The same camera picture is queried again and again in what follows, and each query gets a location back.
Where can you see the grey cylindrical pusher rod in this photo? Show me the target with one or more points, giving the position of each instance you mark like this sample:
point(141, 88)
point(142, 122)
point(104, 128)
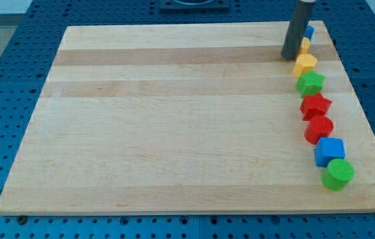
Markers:
point(296, 29)

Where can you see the blue triangle block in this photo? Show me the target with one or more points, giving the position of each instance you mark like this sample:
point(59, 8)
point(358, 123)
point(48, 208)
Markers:
point(309, 31)

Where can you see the yellow heart block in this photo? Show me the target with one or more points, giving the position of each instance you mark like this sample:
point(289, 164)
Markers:
point(305, 46)

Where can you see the yellow hexagon block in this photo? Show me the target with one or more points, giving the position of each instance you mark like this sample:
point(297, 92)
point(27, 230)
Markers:
point(303, 64)

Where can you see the green star block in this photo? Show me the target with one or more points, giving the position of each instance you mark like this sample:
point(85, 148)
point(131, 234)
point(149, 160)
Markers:
point(310, 83)

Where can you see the red star block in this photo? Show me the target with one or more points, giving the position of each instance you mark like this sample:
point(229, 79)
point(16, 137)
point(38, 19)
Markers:
point(315, 105)

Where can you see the red cylinder block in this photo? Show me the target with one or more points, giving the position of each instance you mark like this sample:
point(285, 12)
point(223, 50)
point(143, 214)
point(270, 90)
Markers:
point(319, 126)

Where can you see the blue cube block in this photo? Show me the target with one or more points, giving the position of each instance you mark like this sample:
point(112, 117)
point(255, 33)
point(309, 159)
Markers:
point(327, 149)

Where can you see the wooden board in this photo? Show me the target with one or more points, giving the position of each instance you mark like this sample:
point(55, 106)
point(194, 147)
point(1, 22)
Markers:
point(184, 119)

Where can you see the green cylinder block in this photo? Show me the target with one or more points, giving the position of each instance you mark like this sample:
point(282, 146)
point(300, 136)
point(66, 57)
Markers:
point(337, 174)

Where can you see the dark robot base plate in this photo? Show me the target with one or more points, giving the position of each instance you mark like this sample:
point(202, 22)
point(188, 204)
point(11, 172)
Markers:
point(193, 5)

